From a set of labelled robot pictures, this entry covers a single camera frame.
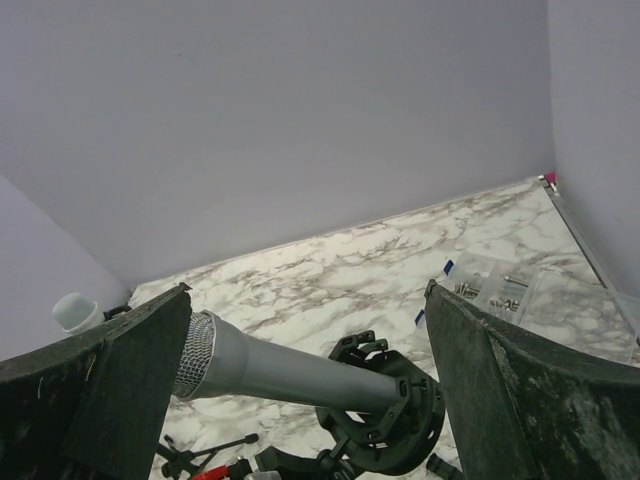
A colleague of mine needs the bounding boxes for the black tripod microphone stand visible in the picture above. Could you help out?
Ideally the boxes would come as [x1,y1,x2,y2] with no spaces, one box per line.
[156,433,259,479]

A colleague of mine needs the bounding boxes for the red handled pliers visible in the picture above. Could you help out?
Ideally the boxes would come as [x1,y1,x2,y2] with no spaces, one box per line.
[192,459,253,480]

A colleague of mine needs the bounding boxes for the silver grey handheld microphone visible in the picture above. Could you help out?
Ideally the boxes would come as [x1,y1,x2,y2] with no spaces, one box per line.
[173,311,399,414]

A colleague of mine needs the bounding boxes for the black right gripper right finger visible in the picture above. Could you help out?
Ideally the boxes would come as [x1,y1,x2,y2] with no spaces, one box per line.
[424,280,639,479]

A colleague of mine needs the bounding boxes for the black round-base shock-mount stand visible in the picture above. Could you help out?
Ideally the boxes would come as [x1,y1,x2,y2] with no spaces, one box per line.
[253,336,466,480]

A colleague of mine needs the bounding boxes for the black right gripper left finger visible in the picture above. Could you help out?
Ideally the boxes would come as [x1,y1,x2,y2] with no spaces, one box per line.
[1,283,192,479]

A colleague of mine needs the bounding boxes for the clear plastic screw box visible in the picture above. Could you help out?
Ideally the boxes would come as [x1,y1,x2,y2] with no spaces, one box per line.
[443,252,639,364]

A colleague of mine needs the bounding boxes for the white foam-head microphone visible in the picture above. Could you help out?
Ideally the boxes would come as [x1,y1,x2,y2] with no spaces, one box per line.
[52,293,104,336]

